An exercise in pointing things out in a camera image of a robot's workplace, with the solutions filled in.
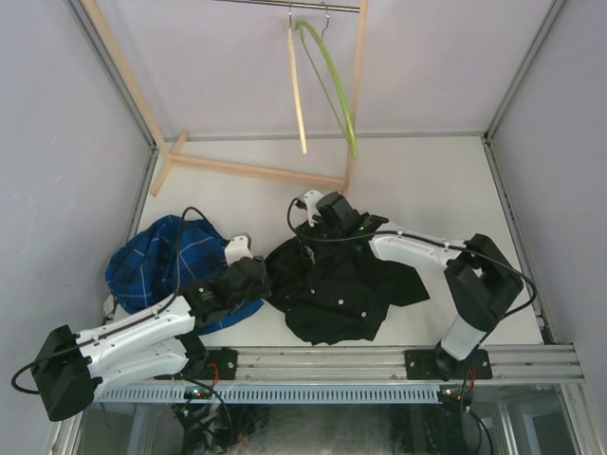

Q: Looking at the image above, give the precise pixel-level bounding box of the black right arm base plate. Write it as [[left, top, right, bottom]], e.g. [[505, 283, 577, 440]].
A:
[[404, 349, 493, 381]]

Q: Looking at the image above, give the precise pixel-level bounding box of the beige plastic hanger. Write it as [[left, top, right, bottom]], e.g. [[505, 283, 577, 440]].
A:
[[286, 1, 308, 155]]

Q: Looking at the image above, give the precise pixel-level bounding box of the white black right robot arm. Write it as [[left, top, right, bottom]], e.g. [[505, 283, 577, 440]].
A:
[[290, 191, 531, 380]]

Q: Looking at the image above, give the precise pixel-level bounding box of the black button shirt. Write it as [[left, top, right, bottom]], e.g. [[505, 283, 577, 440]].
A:
[[266, 237, 430, 345]]

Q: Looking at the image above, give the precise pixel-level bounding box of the blue plaid shirt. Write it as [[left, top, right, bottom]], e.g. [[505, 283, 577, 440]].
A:
[[104, 214, 265, 337]]

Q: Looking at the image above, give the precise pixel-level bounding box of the wooden clothes rack frame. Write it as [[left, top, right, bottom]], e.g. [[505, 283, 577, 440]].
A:
[[81, 0, 369, 196]]

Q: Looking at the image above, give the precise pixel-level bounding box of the black left camera cable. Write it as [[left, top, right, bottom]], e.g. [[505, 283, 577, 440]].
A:
[[169, 206, 224, 304]]

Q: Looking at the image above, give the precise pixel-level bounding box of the black right camera cable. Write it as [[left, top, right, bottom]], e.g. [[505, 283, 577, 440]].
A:
[[286, 198, 537, 319]]

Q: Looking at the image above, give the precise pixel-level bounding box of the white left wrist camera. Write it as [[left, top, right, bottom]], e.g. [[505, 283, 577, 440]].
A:
[[224, 233, 253, 266]]

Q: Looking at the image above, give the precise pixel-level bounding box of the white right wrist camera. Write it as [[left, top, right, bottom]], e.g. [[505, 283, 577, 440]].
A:
[[295, 190, 323, 228]]

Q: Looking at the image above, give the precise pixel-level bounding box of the aluminium extrusion rail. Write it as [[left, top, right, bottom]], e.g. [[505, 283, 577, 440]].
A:
[[217, 345, 584, 385]]

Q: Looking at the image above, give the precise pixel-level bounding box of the blue slotted cable duct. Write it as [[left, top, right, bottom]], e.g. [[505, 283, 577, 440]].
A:
[[95, 383, 440, 405]]

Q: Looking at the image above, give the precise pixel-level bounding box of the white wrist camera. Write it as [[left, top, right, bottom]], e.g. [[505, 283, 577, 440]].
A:
[[295, 190, 323, 228], [224, 233, 253, 266]]

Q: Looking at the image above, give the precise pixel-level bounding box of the black camera cable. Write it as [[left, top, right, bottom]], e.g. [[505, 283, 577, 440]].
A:
[[286, 198, 537, 319], [169, 206, 224, 304]]

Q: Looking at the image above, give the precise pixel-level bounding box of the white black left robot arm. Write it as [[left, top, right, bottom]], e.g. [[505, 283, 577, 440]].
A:
[[10, 257, 270, 422]]

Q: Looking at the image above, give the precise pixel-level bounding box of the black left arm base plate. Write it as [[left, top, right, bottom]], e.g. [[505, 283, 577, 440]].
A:
[[155, 348, 238, 381]]

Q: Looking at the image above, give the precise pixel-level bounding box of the green plastic hanger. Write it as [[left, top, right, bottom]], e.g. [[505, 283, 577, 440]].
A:
[[292, 11, 359, 158]]

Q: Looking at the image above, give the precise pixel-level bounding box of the metal hanging rod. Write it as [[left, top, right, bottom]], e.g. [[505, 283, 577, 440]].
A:
[[219, 0, 361, 13]]

